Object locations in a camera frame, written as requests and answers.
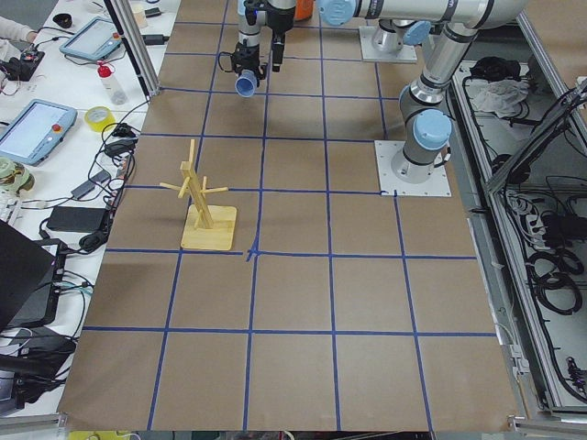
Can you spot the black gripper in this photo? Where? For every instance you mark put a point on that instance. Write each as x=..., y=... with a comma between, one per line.
x=281, y=20
x=245, y=55

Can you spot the light blue plastic cup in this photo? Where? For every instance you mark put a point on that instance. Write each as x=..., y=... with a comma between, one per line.
x=246, y=83

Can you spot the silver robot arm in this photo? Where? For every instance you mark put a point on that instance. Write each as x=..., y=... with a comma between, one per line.
x=428, y=129
x=262, y=27

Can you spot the wooden cup tree stand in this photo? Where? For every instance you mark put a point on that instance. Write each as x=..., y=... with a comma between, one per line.
x=207, y=226

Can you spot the person hand in sleeve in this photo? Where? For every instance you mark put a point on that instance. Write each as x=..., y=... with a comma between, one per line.
x=14, y=31

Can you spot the orange cylindrical canister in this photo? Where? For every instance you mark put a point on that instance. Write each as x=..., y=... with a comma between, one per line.
x=304, y=10

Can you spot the red capped squeeze bottle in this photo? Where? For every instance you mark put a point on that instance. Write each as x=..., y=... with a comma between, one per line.
x=112, y=87

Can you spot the far blue teach pendant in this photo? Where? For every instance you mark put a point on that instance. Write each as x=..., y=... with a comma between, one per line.
x=93, y=42

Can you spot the blue teach pendant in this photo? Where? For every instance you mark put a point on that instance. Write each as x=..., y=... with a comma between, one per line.
x=37, y=131
x=93, y=42

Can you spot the yellow tape roll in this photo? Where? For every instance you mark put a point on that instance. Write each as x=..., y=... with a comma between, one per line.
x=99, y=119

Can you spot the black bowl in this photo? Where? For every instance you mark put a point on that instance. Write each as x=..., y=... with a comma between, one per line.
x=63, y=20

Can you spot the white crumpled cloth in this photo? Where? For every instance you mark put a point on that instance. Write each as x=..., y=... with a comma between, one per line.
x=502, y=98

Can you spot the near blue teach pendant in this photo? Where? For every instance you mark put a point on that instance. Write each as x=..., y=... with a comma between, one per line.
x=37, y=131

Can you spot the black power adapter brick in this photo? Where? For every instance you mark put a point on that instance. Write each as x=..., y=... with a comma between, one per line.
x=76, y=219

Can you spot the black laptop computer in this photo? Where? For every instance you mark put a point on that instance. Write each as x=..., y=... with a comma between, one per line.
x=30, y=273

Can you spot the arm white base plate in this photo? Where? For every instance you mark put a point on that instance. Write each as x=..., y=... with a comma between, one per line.
x=379, y=45
x=400, y=177

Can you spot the aluminium frame post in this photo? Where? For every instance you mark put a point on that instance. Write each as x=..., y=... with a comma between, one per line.
x=122, y=16

